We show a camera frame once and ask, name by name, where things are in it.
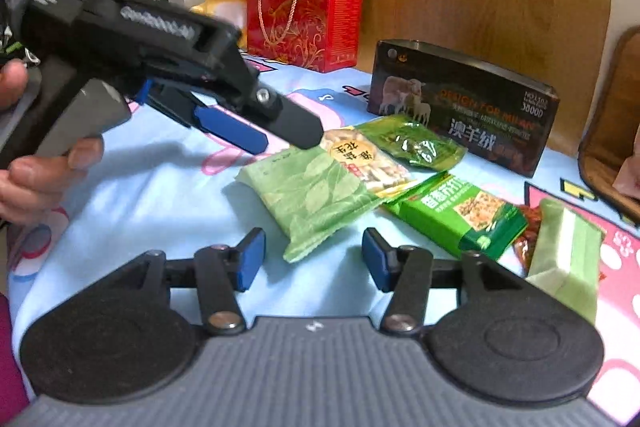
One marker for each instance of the dark green snack packet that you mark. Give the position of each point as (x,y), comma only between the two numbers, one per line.
(410,142)

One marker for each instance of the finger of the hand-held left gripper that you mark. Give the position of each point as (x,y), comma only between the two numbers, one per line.
(295,127)
(230,132)

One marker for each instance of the pale green snack packet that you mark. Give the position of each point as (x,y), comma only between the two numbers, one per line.
(565,257)

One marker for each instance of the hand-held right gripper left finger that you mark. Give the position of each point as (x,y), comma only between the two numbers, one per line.
(250,257)

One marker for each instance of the cartoon printed bed sheet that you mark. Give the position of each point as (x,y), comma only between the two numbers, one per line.
(150,207)

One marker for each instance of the person's left hand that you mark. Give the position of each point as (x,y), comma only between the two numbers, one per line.
(45,187)

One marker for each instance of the brown cushion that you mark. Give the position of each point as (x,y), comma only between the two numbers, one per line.
(607,117)

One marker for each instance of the maroon garment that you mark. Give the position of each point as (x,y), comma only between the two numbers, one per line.
(7,357)

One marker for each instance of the bright green snack packet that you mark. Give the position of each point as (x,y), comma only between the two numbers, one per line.
(450,212)

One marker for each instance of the red gift box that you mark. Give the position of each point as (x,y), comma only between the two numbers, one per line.
(320,17)

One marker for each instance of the dark printed storage box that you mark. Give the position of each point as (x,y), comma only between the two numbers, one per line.
(475,107)

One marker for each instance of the red snack packet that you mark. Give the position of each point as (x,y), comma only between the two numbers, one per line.
(524,249)

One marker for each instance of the light green leaf snack packet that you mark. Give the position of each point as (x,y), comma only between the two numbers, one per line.
(310,197)

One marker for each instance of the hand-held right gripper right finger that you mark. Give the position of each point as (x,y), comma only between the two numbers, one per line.
(376,257)

